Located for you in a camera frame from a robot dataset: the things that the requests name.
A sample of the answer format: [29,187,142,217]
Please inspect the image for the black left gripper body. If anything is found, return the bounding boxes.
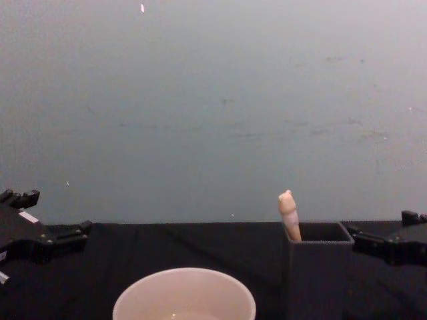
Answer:
[0,200,57,266]

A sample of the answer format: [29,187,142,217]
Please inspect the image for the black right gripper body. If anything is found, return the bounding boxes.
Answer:
[386,229,427,267]

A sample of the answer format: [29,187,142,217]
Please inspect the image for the black square holder box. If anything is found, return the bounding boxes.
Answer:
[282,221,356,320]

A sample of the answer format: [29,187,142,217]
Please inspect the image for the beige pen with animal head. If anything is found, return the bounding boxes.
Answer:
[278,189,303,242]

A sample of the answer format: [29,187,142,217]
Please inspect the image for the black table cloth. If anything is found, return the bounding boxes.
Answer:
[0,219,427,320]

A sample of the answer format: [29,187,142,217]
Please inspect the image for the pale pink cup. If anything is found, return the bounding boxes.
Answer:
[112,267,257,320]

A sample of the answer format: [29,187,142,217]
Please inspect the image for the plain pale wall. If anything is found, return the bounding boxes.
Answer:
[0,0,427,225]

